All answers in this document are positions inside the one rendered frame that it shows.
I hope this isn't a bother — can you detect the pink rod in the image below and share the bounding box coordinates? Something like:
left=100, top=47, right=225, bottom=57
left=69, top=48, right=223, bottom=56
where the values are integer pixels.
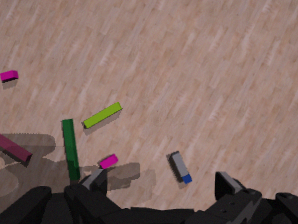
left=0, top=134, right=32, bottom=162

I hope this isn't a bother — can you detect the lime green rod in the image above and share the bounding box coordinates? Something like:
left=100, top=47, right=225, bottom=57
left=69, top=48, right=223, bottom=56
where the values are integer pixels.
left=83, top=102, right=122, bottom=128

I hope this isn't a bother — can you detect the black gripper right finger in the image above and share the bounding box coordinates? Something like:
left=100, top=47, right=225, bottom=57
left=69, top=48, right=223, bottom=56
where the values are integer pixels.
left=185, top=172, right=298, bottom=224

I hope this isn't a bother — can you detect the grey rod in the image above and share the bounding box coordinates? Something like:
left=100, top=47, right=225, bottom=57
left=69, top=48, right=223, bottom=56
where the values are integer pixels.
left=172, top=151, right=188, bottom=177

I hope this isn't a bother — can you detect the small magenta block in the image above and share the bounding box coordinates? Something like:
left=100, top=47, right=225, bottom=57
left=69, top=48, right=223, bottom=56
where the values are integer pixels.
left=0, top=70, right=18, bottom=81
left=100, top=154, right=118, bottom=169

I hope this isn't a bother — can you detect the dark green rod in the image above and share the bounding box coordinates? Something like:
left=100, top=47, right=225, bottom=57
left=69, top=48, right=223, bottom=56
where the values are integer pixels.
left=62, top=119, right=80, bottom=180

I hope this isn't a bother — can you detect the small dark blue block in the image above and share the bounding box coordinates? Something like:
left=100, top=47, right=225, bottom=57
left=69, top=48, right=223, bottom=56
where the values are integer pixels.
left=182, top=172, right=192, bottom=184

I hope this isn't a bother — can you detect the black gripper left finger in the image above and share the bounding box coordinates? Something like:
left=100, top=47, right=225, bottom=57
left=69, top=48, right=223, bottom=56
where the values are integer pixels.
left=0, top=169, right=143, bottom=224

